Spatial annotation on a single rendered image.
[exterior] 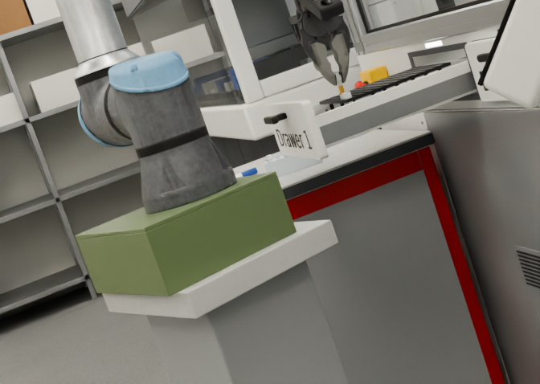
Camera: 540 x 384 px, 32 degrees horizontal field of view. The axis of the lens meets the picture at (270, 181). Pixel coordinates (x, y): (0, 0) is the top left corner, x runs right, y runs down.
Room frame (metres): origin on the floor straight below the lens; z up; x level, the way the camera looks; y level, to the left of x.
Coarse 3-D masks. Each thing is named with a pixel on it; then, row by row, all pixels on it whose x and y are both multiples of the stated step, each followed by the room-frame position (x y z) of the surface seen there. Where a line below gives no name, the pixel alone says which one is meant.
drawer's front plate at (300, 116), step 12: (276, 108) 1.87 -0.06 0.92; (288, 108) 1.78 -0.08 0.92; (300, 108) 1.70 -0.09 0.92; (312, 108) 1.68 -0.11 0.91; (288, 120) 1.81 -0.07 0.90; (300, 120) 1.73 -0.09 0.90; (312, 120) 1.68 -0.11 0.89; (288, 132) 1.84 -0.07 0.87; (300, 132) 1.75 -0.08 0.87; (312, 132) 1.68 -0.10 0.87; (288, 144) 1.87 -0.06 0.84; (300, 144) 1.78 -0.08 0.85; (312, 144) 1.70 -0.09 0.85; (324, 144) 1.68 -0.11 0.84; (300, 156) 1.81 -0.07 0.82; (312, 156) 1.73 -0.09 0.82; (324, 156) 1.68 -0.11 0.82
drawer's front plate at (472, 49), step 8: (480, 40) 1.68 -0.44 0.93; (488, 40) 1.63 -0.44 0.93; (472, 48) 1.69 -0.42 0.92; (480, 48) 1.66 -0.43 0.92; (488, 48) 1.63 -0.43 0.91; (472, 56) 1.70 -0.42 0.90; (472, 64) 1.71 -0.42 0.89; (480, 64) 1.68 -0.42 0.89; (472, 72) 1.72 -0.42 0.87; (480, 88) 1.71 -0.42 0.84; (480, 96) 1.72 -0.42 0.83; (488, 96) 1.69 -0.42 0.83; (496, 96) 1.66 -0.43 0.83
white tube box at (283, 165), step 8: (264, 160) 2.15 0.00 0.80; (272, 160) 2.12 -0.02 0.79; (280, 160) 2.07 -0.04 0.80; (288, 160) 2.07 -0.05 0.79; (296, 160) 2.07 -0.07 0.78; (304, 160) 2.07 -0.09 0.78; (312, 160) 2.07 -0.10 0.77; (320, 160) 2.07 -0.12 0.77; (272, 168) 2.07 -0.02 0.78; (280, 168) 2.07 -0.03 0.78; (288, 168) 2.07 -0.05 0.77; (296, 168) 2.07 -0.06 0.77; (304, 168) 2.07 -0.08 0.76; (280, 176) 2.07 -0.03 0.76
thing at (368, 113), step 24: (432, 72) 1.98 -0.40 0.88; (456, 72) 1.76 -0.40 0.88; (384, 96) 1.73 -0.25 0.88; (408, 96) 1.74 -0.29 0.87; (432, 96) 1.75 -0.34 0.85; (456, 96) 1.76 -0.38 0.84; (336, 120) 1.71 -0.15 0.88; (360, 120) 1.72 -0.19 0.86; (384, 120) 1.72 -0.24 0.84; (336, 144) 1.71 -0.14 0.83
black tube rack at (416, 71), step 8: (432, 64) 1.87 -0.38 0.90; (440, 64) 1.81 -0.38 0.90; (448, 64) 1.80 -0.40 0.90; (400, 72) 1.95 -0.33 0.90; (408, 72) 1.89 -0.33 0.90; (416, 72) 1.82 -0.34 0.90; (424, 72) 1.79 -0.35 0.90; (384, 80) 1.89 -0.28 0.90; (392, 80) 1.82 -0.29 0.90; (400, 80) 1.78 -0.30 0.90; (360, 88) 1.90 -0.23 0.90; (368, 88) 1.83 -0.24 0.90; (376, 88) 1.77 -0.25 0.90; (384, 88) 1.77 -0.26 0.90; (336, 96) 1.90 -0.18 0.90; (352, 96) 1.77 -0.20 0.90; (360, 96) 1.76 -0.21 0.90; (344, 104) 1.84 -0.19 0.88
